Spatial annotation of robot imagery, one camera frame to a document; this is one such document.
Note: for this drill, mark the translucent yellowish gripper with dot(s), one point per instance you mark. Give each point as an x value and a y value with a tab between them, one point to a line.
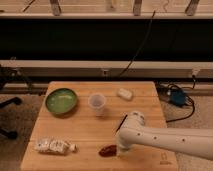
121	151

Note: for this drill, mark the dark red pepper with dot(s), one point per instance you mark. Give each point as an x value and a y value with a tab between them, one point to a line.
108	151

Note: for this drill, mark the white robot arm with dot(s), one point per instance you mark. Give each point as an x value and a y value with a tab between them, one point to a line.
194	142

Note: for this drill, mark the green ceramic bowl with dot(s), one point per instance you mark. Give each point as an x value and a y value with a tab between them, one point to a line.
61	101

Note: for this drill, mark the black rectangular phone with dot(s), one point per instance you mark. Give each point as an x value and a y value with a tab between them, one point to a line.
124	118

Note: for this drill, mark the white soap bar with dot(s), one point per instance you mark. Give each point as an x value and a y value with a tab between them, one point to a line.
125	94

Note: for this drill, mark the blue power box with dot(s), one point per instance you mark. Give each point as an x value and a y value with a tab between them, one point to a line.
177	98

